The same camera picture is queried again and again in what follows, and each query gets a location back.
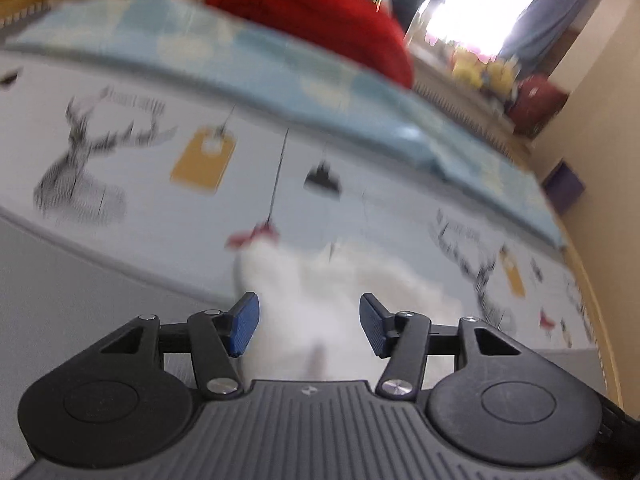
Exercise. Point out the light blue patterned sheet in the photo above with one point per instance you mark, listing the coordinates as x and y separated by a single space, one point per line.
250 45

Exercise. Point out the purple box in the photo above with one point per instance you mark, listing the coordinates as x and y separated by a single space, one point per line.
565 187

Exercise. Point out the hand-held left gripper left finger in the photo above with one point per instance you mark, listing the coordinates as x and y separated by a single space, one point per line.
245 325

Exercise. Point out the window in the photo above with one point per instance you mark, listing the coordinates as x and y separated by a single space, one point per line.
475 5

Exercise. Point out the yellow-faced plush doll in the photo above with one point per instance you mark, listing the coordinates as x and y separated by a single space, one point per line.
500 77

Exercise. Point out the red folded quilt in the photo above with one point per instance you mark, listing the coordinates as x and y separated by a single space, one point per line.
310 10

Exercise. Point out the white small garment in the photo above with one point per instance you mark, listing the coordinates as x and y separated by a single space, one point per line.
325 300

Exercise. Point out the deer print bed sheet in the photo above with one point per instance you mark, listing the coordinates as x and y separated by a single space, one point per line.
150 220

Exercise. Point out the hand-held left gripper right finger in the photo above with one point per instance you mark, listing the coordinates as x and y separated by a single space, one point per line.
375 325

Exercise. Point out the purple curtain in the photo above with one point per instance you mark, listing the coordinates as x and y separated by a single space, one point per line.
560 20

